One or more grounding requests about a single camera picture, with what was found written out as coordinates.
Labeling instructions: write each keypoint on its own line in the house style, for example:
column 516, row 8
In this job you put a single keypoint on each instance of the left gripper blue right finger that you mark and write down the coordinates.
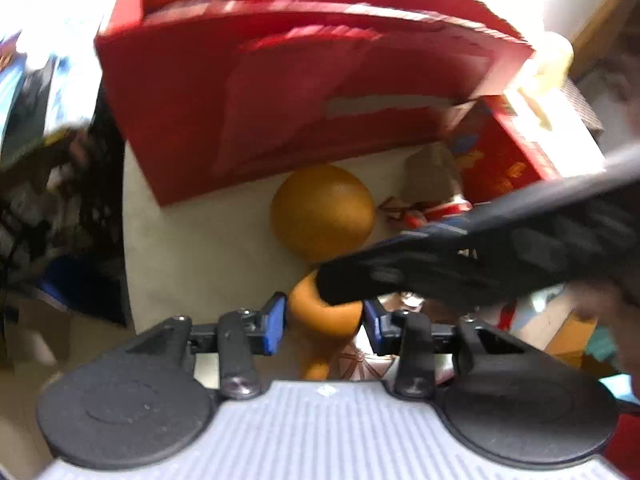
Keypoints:
column 376, row 322

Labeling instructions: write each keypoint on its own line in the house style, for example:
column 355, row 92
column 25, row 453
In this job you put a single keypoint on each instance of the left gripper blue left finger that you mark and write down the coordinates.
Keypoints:
column 272, row 324

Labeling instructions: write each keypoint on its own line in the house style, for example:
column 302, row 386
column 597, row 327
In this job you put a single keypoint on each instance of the orange gourd ornament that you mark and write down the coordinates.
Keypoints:
column 319, row 213

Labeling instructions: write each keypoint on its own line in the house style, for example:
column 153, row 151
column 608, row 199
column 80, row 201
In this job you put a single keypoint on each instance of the small red patterned gift box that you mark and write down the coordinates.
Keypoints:
column 500, row 146

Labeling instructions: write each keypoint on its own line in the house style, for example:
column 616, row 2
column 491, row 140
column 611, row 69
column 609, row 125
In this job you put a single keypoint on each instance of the person's hand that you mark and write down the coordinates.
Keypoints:
column 606, row 302

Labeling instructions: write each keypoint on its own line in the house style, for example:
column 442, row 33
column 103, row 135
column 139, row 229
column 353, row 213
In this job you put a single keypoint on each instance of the red white ribbon bundle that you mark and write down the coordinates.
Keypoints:
column 420, row 214

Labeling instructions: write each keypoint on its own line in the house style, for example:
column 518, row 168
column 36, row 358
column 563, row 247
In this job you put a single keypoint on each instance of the large red cardboard box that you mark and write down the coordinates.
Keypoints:
column 213, row 93

